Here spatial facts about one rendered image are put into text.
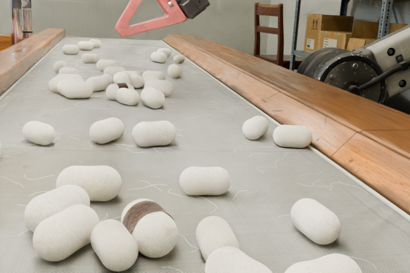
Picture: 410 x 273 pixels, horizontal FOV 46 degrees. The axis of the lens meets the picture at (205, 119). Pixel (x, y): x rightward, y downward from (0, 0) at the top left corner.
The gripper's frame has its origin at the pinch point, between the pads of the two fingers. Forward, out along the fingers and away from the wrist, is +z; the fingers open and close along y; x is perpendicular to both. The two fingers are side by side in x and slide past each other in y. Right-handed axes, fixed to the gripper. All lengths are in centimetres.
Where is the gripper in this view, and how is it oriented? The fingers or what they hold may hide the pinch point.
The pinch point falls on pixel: (124, 28)
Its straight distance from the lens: 57.8
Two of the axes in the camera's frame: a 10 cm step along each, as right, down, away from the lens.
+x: 5.7, 7.6, 3.2
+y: 2.0, 2.4, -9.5
